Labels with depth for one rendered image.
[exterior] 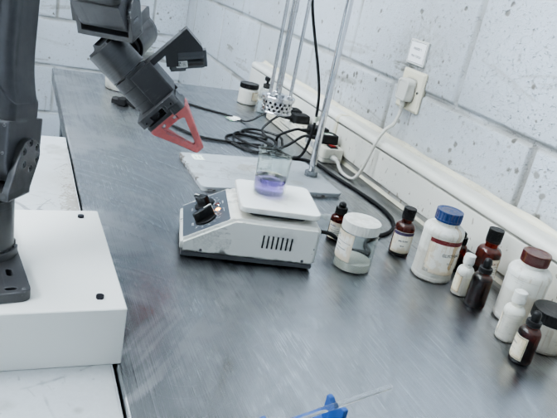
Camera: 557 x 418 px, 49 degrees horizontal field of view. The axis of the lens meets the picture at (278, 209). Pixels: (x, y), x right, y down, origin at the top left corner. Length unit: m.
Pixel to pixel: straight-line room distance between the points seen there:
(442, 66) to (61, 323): 0.92
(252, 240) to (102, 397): 0.35
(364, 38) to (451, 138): 0.44
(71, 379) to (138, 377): 0.06
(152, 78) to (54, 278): 0.34
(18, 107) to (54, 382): 0.27
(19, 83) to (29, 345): 0.26
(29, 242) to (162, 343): 0.20
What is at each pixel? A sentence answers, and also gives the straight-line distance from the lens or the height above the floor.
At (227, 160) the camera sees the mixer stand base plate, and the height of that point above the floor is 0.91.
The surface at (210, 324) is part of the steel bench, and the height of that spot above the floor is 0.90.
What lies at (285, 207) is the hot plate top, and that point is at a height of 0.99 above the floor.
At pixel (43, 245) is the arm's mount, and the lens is 0.76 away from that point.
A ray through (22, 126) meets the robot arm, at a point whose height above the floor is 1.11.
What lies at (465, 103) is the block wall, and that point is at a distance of 1.23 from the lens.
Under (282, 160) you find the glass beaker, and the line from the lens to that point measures 0.89.
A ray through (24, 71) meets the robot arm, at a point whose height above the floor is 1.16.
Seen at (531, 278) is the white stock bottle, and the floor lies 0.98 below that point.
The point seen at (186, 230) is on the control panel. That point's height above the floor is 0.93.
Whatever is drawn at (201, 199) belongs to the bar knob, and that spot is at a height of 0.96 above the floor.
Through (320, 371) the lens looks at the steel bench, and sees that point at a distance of 0.71.
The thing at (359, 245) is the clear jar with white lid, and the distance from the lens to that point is 0.92.
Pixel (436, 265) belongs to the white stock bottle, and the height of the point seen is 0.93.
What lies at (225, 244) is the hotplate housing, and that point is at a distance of 0.88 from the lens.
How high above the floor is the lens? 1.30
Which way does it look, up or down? 21 degrees down
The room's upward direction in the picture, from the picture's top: 12 degrees clockwise
